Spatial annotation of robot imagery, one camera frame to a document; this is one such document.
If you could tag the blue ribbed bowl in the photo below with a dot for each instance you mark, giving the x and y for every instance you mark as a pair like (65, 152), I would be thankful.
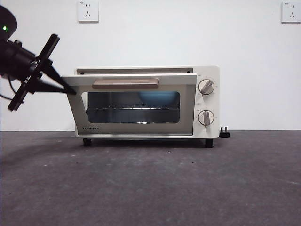
(157, 97)

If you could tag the white glass oven door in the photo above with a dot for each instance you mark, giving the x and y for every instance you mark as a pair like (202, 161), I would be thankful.
(131, 129)

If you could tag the white wall socket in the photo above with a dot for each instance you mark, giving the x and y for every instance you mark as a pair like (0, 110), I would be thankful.
(291, 13)
(88, 11)

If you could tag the white toaster oven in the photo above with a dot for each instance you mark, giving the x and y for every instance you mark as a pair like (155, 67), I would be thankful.
(207, 70)

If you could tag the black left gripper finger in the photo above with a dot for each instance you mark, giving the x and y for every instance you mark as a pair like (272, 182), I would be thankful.
(60, 78)
(51, 91)

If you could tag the large-marked temperature oven knob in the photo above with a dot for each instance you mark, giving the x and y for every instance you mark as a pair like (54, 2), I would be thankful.
(206, 87)

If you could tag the timer oven knob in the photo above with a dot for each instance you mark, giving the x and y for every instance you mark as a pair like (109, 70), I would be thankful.
(206, 117)

